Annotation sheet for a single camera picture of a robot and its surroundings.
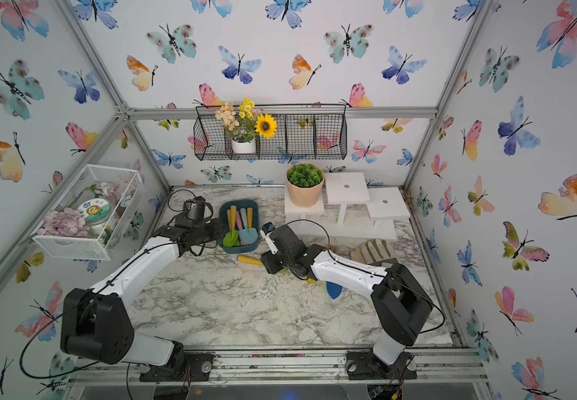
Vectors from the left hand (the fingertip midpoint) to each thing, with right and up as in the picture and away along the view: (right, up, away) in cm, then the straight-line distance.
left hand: (225, 224), depth 88 cm
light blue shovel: (+5, -5, +14) cm, 15 cm away
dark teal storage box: (+7, -10, +11) cm, 16 cm away
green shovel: (+7, -14, +8) cm, 17 cm away
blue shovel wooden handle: (+38, -23, +2) cm, 45 cm away
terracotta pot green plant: (+28, +14, -3) cm, 32 cm away
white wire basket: (-30, +12, -9) cm, 34 cm away
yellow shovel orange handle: (+5, +2, +20) cm, 20 cm away
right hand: (+16, -9, -4) cm, 19 cm away
